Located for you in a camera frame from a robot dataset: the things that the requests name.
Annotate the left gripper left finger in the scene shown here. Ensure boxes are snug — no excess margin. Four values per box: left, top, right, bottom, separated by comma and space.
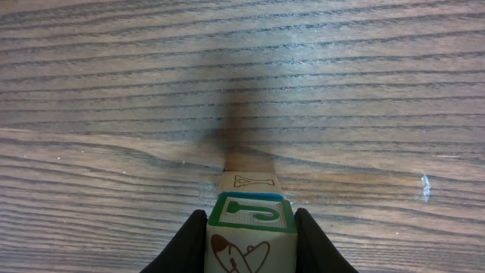
140, 209, 207, 273

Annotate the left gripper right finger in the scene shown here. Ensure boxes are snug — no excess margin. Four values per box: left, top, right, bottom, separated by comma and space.
295, 208, 358, 273

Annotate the wooden block airplane drawing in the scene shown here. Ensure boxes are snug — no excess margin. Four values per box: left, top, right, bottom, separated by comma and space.
204, 193, 298, 273

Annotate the blue letter H block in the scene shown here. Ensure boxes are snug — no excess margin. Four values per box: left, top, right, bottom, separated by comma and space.
217, 171, 283, 199

